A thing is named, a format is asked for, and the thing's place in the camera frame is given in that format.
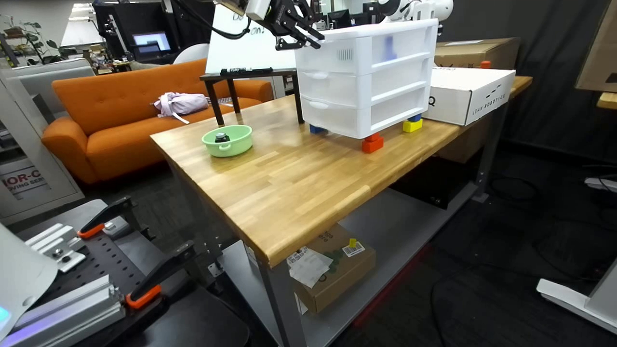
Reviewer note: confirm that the orange handled clamp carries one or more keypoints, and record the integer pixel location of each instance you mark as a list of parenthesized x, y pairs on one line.
[(151, 286)]

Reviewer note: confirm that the small black cylinder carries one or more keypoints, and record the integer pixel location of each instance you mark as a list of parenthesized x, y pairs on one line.
[(221, 137)]

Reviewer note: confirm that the blue block foot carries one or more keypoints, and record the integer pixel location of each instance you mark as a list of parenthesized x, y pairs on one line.
[(313, 130)]

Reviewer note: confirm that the pink cloth bundle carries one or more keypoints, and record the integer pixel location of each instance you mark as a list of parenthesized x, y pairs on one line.
[(178, 105)]

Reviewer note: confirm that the orange sofa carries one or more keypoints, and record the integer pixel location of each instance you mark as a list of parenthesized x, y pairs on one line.
[(109, 120)]

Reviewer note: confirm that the white drawer chest frame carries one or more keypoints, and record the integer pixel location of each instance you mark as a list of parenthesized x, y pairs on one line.
[(398, 72)]

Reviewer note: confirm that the white bottom drawer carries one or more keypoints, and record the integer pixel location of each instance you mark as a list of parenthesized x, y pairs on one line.
[(336, 118)]

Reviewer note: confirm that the white cardboard box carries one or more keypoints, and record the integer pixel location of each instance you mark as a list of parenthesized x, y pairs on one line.
[(466, 95)]

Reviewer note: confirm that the white drawer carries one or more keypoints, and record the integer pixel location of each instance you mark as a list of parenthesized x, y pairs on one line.
[(336, 118), (333, 87), (342, 55)]

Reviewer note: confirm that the cardboard box under table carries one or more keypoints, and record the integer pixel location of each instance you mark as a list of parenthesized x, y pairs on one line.
[(329, 267)]

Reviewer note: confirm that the white top drawer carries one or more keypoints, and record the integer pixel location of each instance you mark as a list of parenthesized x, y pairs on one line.
[(342, 55)]

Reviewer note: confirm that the yellow block foot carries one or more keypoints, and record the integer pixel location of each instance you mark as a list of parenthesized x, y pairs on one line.
[(414, 124)]

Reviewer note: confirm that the white whiteboard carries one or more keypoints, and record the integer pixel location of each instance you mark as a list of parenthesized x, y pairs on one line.
[(255, 51)]

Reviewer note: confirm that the dark wooden stand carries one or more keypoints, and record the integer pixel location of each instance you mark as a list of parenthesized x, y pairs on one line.
[(232, 76)]

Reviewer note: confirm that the white middle drawer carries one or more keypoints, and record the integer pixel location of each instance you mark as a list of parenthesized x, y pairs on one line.
[(333, 87)]

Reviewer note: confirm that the laptop screen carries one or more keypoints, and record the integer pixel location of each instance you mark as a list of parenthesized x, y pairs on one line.
[(151, 43)]

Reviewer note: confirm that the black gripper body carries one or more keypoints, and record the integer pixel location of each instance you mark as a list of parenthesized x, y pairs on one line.
[(288, 16)]

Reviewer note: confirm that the red block foot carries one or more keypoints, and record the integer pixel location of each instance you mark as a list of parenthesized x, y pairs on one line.
[(373, 143)]

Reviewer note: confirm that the green plastic bowl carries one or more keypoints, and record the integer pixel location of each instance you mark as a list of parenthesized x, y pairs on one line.
[(240, 141)]

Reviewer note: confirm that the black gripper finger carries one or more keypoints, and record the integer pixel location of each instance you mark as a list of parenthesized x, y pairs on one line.
[(304, 29), (288, 43)]

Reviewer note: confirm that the brown cardboard box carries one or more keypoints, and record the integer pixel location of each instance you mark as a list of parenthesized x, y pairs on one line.
[(498, 53)]

